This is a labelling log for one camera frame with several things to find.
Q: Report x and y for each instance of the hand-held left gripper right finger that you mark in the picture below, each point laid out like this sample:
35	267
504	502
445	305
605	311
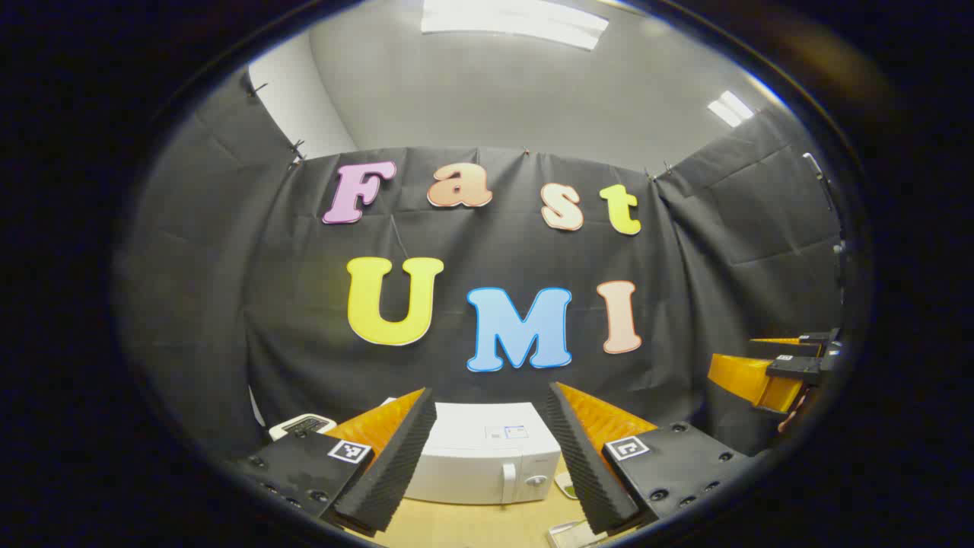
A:
586	457

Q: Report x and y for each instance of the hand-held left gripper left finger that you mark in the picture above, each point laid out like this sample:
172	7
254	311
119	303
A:
396	457

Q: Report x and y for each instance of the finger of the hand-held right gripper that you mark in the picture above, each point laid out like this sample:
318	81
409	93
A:
814	342
749	380

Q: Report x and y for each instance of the white microwave oven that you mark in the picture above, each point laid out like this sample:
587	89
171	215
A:
479	457

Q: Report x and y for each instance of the white divided dish of beans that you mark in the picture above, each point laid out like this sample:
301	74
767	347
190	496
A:
567	485

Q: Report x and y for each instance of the small white rectangular tray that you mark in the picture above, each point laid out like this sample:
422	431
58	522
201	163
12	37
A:
571	534

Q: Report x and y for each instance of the white toaster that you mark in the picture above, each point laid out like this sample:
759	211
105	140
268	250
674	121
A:
300	426

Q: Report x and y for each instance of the small ceiling light panel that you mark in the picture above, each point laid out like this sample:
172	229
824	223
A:
730	108

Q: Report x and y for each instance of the large ceiling light panel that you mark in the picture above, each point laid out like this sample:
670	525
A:
517	21

